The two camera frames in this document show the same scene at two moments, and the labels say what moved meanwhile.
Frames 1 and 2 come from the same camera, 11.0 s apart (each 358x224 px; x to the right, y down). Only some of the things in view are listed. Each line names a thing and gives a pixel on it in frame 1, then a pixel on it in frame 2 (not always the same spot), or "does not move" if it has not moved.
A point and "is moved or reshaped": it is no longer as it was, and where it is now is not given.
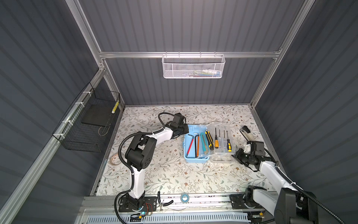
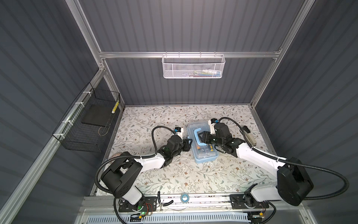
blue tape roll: [184, 197] does not move
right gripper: [240, 152] -> [206, 136]
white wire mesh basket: [193, 66] does not move
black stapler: [247, 133] does not move
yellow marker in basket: [115, 107] does not move
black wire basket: [87, 123] does not move
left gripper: [186, 131] -> [187, 146]
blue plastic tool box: [214, 142] is moved or reshaped
